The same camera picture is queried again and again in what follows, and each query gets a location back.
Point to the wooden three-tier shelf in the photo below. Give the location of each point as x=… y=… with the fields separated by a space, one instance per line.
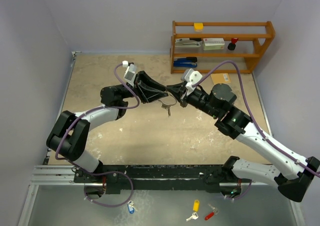
x=248 y=41

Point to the red tag key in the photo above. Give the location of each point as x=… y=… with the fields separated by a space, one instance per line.
x=214 y=211

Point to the blue tag key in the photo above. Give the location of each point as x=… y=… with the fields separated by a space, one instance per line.
x=131 y=207

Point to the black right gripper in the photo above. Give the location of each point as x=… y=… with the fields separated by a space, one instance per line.
x=183 y=98

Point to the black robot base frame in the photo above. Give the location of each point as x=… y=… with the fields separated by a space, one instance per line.
x=209 y=178

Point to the white staples box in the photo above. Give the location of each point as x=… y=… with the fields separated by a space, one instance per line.
x=213 y=43

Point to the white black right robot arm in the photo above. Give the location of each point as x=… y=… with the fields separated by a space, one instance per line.
x=290 y=172

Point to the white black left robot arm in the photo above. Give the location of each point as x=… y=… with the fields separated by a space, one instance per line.
x=69 y=135

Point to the red black stamp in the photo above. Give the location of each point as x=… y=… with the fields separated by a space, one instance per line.
x=232 y=45

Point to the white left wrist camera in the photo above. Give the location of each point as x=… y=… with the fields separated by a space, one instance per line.
x=130 y=72

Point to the beige stapler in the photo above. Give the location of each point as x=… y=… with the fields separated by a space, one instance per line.
x=188 y=42

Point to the metal keyring with keys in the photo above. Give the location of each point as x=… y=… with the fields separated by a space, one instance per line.
x=167 y=106

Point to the blue stapler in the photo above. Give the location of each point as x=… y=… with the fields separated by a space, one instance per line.
x=186 y=62

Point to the yellow tag key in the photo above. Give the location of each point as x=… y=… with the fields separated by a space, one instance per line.
x=195 y=209

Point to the aluminium rail frame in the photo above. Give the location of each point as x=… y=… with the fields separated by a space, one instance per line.
x=44 y=175

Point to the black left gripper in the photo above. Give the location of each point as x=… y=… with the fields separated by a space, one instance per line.
x=141 y=85

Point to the yellow tape measure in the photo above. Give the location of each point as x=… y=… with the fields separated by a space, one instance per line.
x=198 y=26

